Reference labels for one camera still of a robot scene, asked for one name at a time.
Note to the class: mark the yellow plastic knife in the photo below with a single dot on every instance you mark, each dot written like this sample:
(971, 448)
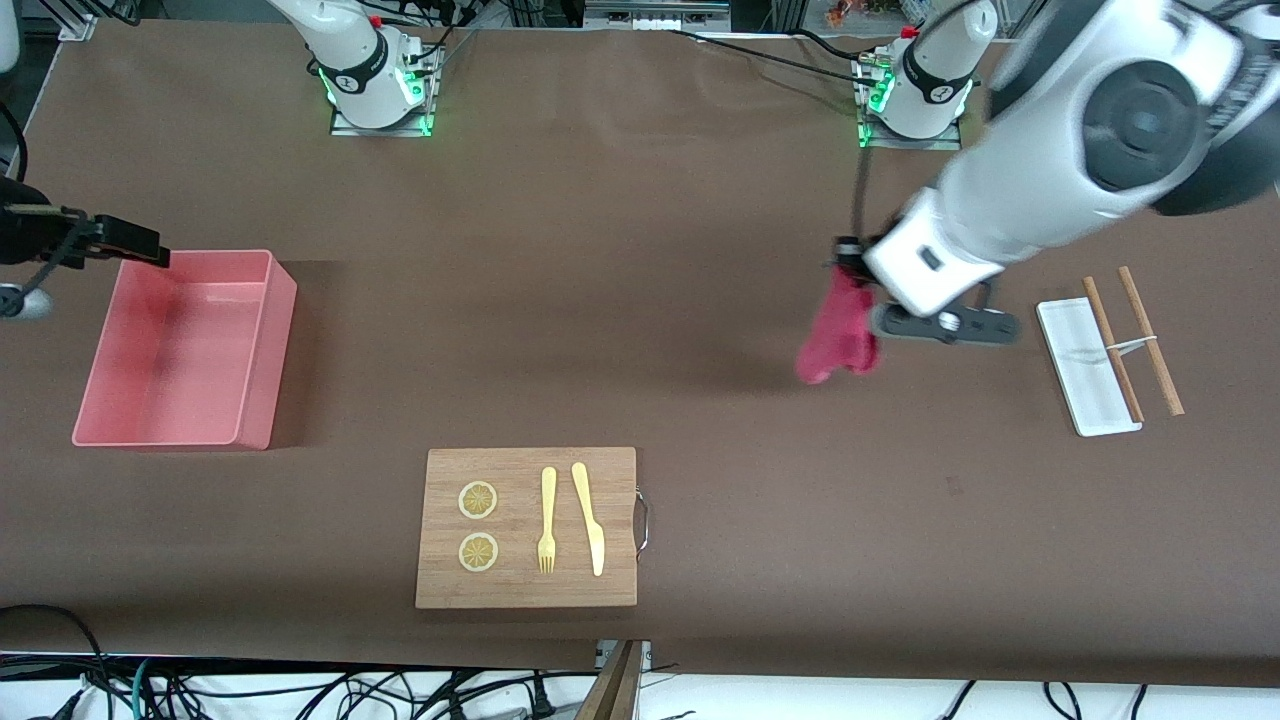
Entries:
(596, 550)

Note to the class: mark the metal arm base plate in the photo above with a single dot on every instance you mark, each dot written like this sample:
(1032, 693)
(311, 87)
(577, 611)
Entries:
(385, 130)
(910, 144)

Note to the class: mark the small metal bracket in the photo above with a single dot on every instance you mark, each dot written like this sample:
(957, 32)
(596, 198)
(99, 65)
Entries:
(647, 655)

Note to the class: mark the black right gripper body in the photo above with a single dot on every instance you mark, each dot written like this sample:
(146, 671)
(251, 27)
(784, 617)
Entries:
(22, 236)

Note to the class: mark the thin white band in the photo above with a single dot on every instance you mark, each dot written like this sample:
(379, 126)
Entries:
(1130, 345)

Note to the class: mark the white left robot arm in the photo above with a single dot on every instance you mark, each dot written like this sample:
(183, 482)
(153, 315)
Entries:
(1050, 170)

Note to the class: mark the wooden cutting board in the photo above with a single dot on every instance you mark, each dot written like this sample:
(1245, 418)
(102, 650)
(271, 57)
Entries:
(515, 470)

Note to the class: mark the grey metal box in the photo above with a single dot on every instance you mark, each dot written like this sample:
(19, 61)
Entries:
(655, 15)

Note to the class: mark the pink and grey cloth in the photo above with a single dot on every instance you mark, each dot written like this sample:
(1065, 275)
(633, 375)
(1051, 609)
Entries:
(835, 340)

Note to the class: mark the colourful small objects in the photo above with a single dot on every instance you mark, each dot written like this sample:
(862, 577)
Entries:
(845, 10)

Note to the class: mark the pink plastic bin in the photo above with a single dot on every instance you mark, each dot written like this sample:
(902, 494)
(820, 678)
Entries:
(170, 350)

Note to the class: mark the wooden plank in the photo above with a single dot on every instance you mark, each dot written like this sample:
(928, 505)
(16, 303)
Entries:
(610, 695)

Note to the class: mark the yellow plastic fork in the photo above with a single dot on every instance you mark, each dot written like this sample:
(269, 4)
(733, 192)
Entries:
(548, 490)

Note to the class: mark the aluminium frame corner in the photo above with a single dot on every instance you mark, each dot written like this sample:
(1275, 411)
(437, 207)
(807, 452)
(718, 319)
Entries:
(78, 25)

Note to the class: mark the lemon slice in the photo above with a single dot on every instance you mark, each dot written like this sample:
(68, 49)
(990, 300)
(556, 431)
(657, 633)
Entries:
(478, 552)
(478, 500)

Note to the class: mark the white rectangular plate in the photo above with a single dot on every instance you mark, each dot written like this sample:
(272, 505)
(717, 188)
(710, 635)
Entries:
(1075, 350)

